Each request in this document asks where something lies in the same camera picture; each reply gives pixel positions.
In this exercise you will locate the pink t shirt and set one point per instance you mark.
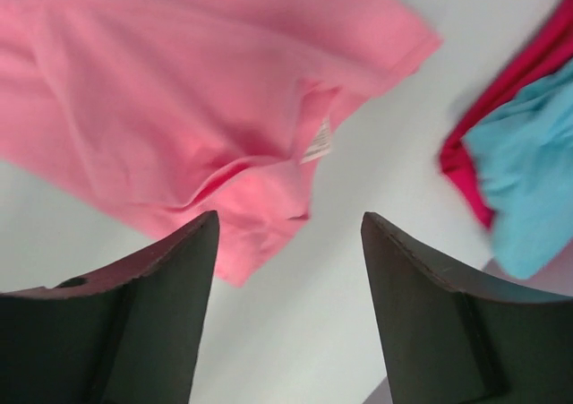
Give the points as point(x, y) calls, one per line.
point(155, 111)

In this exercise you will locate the red folded t shirt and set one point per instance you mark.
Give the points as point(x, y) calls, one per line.
point(549, 49)

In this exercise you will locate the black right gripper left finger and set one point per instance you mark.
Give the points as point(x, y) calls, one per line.
point(128, 332)

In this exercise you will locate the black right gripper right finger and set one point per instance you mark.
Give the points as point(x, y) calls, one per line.
point(453, 334)

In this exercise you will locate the teal folded t shirt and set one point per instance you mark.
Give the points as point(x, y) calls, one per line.
point(524, 152)

